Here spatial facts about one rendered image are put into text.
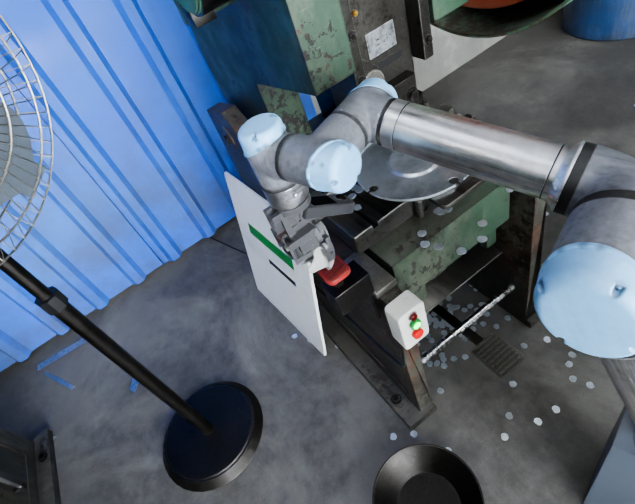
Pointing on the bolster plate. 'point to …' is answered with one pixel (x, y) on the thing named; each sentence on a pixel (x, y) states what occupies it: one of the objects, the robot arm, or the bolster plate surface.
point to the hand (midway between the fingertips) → (329, 262)
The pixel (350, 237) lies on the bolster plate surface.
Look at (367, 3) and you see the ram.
